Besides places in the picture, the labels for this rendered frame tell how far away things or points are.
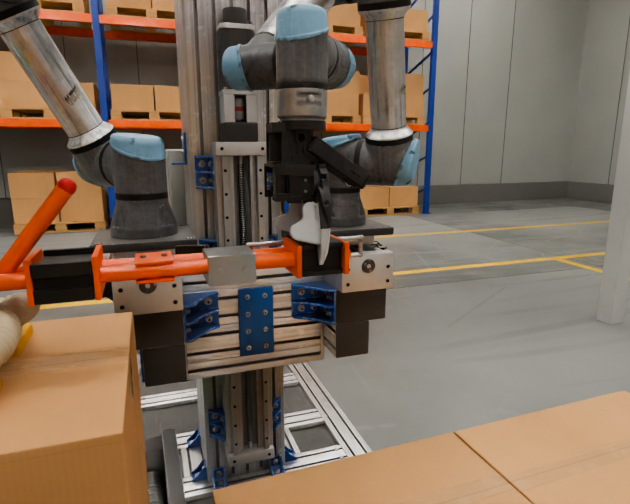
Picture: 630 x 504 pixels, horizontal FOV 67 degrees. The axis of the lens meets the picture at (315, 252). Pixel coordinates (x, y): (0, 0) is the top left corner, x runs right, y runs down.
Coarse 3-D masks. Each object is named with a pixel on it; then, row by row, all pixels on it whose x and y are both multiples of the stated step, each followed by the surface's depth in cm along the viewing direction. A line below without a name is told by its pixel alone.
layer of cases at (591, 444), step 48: (480, 432) 119; (528, 432) 119; (576, 432) 119; (624, 432) 119; (288, 480) 102; (336, 480) 102; (384, 480) 102; (432, 480) 102; (480, 480) 102; (528, 480) 102; (576, 480) 102; (624, 480) 102
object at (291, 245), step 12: (288, 240) 74; (336, 240) 74; (300, 252) 70; (312, 252) 72; (336, 252) 73; (348, 252) 73; (300, 264) 70; (312, 264) 72; (324, 264) 73; (336, 264) 74; (348, 264) 73; (300, 276) 71
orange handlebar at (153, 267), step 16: (144, 256) 66; (160, 256) 67; (176, 256) 70; (192, 256) 70; (256, 256) 70; (272, 256) 70; (288, 256) 71; (16, 272) 63; (112, 272) 63; (128, 272) 64; (144, 272) 64; (160, 272) 65; (176, 272) 66; (192, 272) 66; (0, 288) 59; (16, 288) 60
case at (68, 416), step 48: (48, 336) 75; (96, 336) 75; (48, 384) 60; (96, 384) 60; (0, 432) 50; (48, 432) 50; (96, 432) 50; (0, 480) 47; (48, 480) 49; (96, 480) 50; (144, 480) 83
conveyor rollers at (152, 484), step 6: (150, 474) 103; (156, 474) 104; (150, 480) 101; (156, 480) 102; (162, 480) 104; (150, 486) 99; (156, 486) 100; (162, 486) 101; (150, 492) 98; (156, 492) 98; (162, 492) 99; (150, 498) 96; (156, 498) 96; (162, 498) 98
